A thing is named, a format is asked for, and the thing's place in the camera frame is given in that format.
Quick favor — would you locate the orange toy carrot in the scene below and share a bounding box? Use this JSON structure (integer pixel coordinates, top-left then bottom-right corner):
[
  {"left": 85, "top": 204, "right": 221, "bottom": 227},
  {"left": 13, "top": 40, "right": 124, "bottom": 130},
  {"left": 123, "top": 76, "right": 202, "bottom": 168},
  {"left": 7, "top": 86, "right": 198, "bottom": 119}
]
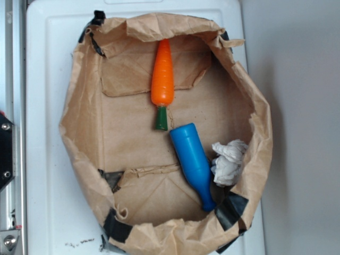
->
[{"left": 151, "top": 39, "right": 175, "bottom": 131}]

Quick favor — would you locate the blue plastic toy bottle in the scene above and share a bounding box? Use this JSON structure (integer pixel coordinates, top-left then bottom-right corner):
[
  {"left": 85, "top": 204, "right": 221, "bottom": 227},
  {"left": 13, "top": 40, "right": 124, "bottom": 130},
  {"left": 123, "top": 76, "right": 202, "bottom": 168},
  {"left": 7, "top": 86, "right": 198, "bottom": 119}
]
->
[{"left": 169, "top": 123, "right": 216, "bottom": 211}]

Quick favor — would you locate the crumpled white paper tissue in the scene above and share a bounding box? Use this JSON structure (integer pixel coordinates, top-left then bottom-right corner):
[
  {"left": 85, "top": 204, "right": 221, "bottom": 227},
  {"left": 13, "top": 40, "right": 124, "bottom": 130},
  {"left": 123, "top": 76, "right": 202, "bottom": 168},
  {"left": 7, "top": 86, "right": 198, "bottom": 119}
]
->
[{"left": 211, "top": 139, "right": 248, "bottom": 188}]

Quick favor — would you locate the brown paper bag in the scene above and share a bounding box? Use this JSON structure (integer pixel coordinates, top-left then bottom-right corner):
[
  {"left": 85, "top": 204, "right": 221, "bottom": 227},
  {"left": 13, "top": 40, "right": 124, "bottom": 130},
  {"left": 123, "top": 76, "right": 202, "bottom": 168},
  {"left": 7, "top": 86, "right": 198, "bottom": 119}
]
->
[{"left": 59, "top": 11, "right": 273, "bottom": 254}]

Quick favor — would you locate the black metal bracket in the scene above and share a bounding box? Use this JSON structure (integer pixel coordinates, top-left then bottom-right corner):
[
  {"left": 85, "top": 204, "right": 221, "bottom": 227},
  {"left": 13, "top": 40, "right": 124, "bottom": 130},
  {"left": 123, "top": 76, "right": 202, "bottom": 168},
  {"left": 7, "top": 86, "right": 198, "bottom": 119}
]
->
[{"left": 0, "top": 111, "right": 15, "bottom": 192}]

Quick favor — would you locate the metal frame rail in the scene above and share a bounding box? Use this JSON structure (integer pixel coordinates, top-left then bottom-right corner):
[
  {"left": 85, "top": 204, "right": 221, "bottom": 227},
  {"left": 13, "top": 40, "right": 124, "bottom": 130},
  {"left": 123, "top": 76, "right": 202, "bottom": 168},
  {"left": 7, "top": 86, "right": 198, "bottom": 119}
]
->
[{"left": 1, "top": 1, "right": 28, "bottom": 254}]

